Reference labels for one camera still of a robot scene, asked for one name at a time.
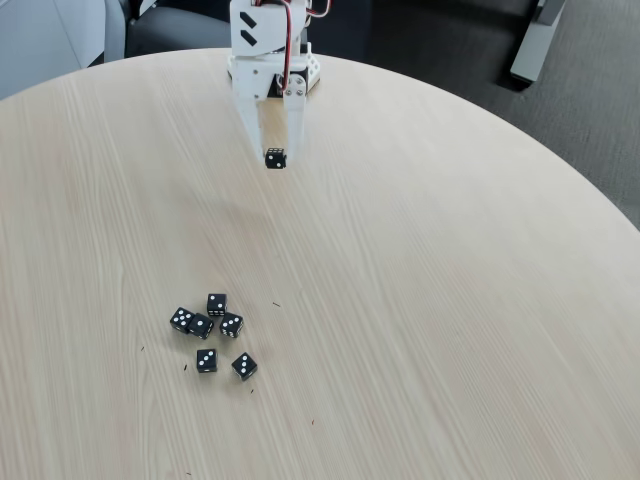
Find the dark grey chair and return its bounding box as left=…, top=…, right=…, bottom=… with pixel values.
left=124, top=3, right=235, bottom=59

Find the black upholstered seat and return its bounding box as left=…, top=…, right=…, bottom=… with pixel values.
left=319, top=0, right=534, bottom=92

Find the white panel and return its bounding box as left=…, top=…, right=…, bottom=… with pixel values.
left=0, top=0, right=126, bottom=100

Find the grey desk leg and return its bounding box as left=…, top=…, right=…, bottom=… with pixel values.
left=509, top=0, right=567, bottom=85

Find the red black servo cable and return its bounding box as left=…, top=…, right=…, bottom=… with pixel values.
left=272, top=0, right=335, bottom=94

